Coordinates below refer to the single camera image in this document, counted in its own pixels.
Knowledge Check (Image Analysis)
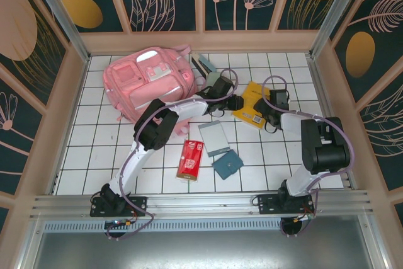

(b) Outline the red tissue pack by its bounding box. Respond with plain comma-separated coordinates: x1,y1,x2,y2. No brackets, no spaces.
175,139,205,183

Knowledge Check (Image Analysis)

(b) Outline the pink backpack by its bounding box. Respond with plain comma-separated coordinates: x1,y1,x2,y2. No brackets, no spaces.
103,43,199,136

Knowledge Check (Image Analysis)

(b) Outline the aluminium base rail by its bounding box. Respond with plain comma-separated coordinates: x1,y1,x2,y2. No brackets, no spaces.
30,190,375,219

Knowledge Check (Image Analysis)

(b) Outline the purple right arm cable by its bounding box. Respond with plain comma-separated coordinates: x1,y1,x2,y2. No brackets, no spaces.
261,75,356,238

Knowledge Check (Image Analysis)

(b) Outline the mint green pencil case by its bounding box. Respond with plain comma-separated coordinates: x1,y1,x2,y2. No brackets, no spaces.
205,72,223,89

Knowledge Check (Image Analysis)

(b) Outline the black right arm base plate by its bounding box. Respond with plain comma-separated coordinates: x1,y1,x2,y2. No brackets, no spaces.
257,193,315,215

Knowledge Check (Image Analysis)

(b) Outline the teal wallet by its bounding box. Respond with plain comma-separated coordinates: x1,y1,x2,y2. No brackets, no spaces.
211,151,244,181

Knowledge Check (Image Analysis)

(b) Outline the yellow book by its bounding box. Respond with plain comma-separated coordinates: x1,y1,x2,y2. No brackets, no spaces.
231,80,275,130

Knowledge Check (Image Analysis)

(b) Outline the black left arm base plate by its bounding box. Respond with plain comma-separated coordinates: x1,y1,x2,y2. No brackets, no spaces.
89,195,149,218

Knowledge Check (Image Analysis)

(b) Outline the aluminium frame post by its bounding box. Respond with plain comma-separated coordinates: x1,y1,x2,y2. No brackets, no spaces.
309,0,369,59
25,0,91,64

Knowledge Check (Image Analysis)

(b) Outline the grey slotted cable duct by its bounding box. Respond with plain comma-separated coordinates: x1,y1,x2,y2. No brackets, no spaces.
40,220,286,234

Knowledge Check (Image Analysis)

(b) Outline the aluminium side rail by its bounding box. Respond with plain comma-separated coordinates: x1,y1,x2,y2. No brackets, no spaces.
307,54,358,192

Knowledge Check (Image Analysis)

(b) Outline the grey metal panel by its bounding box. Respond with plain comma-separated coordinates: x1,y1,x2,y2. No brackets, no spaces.
18,231,387,269

